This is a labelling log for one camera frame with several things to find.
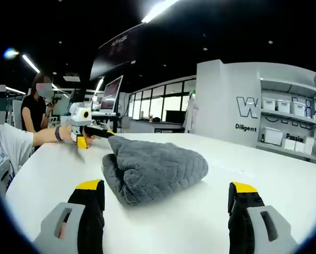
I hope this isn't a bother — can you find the grey towel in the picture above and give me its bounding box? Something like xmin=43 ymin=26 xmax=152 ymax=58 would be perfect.
xmin=102 ymin=135 xmax=210 ymax=206

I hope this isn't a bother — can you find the person's right hand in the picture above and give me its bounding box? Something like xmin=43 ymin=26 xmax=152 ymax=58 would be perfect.
xmin=57 ymin=221 xmax=68 ymax=239

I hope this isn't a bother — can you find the grey counter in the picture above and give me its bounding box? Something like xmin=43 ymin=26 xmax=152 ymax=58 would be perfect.
xmin=121 ymin=116 xmax=191 ymax=134

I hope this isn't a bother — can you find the dark hanging display panel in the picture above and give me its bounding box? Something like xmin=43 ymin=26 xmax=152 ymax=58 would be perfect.
xmin=90 ymin=23 xmax=148 ymax=80

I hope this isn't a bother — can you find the black background monitor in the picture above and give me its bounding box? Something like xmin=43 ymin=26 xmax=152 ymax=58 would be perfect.
xmin=165 ymin=110 xmax=186 ymax=125

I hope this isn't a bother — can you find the large white storage box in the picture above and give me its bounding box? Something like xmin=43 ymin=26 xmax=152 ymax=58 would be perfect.
xmin=263 ymin=126 xmax=284 ymax=146

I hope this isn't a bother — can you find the grey chest device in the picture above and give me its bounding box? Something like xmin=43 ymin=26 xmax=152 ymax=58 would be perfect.
xmin=0 ymin=158 xmax=12 ymax=186

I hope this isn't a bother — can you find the white hanging coat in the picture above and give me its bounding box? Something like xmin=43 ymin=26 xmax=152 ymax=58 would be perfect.
xmin=185 ymin=94 xmax=198 ymax=133

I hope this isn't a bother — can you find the long ceiling light strip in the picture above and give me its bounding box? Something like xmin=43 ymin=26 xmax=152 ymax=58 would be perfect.
xmin=141 ymin=0 xmax=180 ymax=23

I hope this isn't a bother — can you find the grey metal shelving unit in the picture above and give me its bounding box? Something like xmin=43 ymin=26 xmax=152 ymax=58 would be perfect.
xmin=256 ymin=70 xmax=316 ymax=164

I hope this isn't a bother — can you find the glass window wall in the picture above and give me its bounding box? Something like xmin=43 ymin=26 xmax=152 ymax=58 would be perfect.
xmin=127 ymin=76 xmax=197 ymax=125

